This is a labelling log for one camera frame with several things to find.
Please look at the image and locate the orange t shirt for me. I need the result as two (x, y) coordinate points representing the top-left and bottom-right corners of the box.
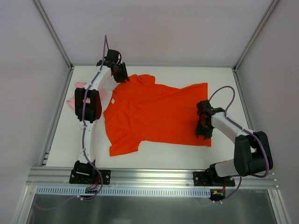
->
(103, 74), (212, 156)

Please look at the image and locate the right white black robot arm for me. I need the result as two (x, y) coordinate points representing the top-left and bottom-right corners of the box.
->
(193, 100), (273, 186)

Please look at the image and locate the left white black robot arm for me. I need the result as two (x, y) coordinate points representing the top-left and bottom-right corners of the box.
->
(69, 49), (129, 185)

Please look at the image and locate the pink t shirt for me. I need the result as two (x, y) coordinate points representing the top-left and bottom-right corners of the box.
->
(66, 80), (108, 112)

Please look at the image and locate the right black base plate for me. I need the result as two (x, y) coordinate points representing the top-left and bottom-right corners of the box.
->
(192, 171), (235, 187)

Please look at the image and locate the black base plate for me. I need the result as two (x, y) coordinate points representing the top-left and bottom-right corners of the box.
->
(192, 171), (235, 187)
(69, 169), (111, 185)

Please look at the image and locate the right aluminium frame post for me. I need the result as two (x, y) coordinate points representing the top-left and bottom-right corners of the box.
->
(233, 0), (280, 70)

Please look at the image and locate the aluminium frame post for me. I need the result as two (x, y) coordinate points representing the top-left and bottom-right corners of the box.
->
(32, 0), (73, 69)
(233, 0), (280, 70)

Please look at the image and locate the left aluminium frame post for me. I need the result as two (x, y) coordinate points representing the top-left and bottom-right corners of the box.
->
(32, 0), (73, 69)

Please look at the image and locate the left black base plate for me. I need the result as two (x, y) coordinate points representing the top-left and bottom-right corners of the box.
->
(69, 169), (111, 185)

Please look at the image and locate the aluminium mounting rail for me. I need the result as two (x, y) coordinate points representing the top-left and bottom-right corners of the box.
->
(26, 167), (279, 189)

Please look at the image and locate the white slotted cable duct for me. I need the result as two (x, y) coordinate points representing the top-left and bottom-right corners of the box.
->
(36, 186), (211, 198)

